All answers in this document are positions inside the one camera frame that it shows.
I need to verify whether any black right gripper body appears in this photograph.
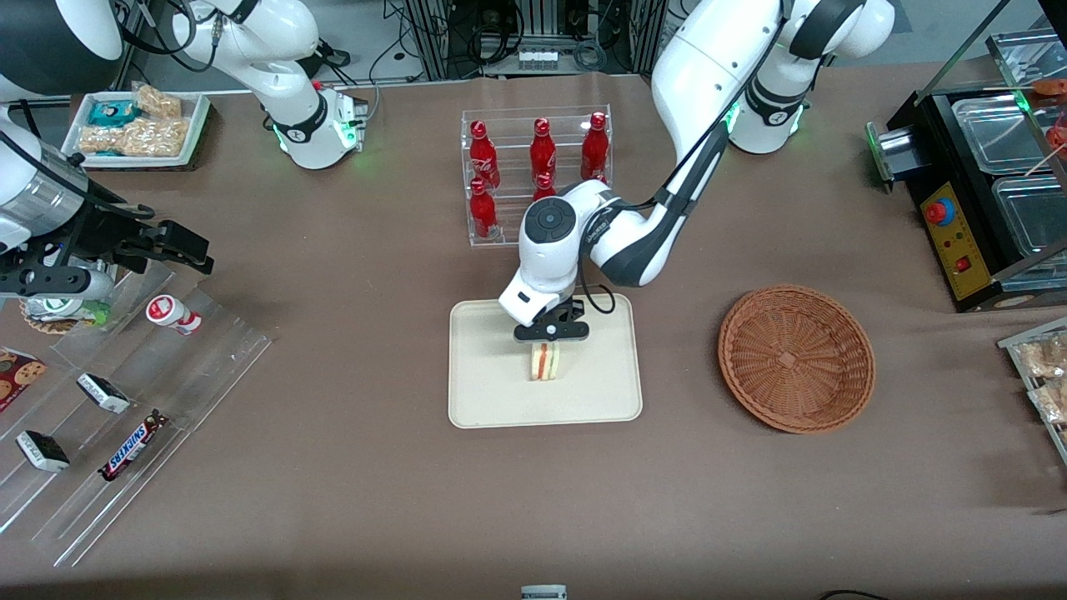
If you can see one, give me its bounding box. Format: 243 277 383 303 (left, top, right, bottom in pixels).
50 204 168 272

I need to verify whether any triangular sandwich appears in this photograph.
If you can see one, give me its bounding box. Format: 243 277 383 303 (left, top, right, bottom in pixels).
530 342 563 383

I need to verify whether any cream rectangular tray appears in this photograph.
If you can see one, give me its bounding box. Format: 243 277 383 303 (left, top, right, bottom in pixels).
448 292 644 429

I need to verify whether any white snack tray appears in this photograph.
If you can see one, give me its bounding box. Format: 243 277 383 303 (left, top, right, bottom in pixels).
63 90 211 170

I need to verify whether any round brown wicker basket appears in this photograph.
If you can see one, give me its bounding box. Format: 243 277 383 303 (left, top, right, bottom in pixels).
718 285 876 435

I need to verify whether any white yogurt bottle red cap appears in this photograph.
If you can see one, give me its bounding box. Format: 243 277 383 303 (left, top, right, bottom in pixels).
146 294 203 336

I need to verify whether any green white packaged cup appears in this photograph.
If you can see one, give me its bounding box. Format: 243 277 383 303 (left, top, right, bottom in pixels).
25 296 111 328

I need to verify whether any clear bag nut brittle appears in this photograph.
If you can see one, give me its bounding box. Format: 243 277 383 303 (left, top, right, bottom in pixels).
79 125 126 156
121 117 191 158
133 83 183 119

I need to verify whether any small wicker coaster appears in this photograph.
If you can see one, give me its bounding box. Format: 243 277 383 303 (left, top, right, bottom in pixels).
18 310 83 336

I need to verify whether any clear acrylic tiered display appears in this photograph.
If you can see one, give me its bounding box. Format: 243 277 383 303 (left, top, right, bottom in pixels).
0 267 273 568

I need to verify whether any teal snack packet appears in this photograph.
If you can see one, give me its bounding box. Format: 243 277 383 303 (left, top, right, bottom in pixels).
88 100 139 128

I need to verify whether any black white candy box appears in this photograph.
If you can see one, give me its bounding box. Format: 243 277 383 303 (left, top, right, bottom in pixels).
77 373 131 415
16 430 71 473

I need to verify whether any red cookie package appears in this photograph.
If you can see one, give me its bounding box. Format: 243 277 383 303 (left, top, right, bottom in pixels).
0 348 48 413

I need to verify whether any clear acrylic bottle rack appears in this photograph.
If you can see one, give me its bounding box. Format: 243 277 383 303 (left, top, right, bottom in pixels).
460 104 614 247

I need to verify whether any brown snickers bar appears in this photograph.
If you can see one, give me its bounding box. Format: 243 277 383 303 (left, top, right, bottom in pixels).
98 410 169 483

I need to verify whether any black food warmer machine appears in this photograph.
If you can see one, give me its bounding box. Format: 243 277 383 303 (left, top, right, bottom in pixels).
865 29 1067 314

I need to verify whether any grey metal snack rack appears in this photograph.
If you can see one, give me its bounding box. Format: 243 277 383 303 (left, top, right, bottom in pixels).
998 317 1067 464

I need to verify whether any steel food pan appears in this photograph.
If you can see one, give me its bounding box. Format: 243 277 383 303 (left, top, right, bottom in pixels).
952 96 1044 174
992 175 1067 261

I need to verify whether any clear bag fried snack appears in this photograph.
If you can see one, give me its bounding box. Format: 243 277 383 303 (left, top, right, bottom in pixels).
1029 379 1067 423
1019 333 1067 381

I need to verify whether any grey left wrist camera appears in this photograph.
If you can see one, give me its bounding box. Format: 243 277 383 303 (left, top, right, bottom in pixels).
513 321 590 343

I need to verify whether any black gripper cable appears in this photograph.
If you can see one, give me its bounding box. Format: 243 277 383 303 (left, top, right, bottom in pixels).
572 286 618 318

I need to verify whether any aluminium frame rack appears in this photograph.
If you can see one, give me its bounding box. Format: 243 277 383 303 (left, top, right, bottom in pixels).
407 0 669 81

